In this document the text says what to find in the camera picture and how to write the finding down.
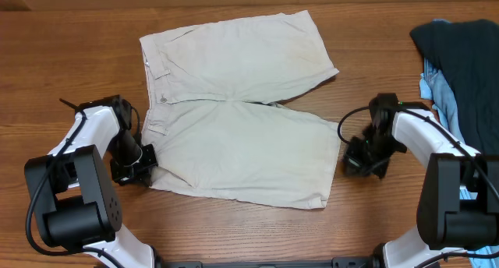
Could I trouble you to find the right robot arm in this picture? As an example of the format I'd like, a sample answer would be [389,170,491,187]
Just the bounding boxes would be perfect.
[342,93,498,268]

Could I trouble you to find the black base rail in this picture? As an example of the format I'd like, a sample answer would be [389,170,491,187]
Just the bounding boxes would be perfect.
[158,256,381,268]

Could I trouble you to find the beige shorts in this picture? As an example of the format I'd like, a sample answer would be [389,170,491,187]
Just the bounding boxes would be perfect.
[140,11,340,210]

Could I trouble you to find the dark navy garment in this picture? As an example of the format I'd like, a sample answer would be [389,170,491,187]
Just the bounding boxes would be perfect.
[409,19,498,155]

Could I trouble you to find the light blue garment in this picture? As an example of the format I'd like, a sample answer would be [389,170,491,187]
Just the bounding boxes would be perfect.
[419,18,499,268]

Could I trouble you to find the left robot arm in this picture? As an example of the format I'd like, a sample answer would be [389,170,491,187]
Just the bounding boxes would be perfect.
[24,95,163,267]

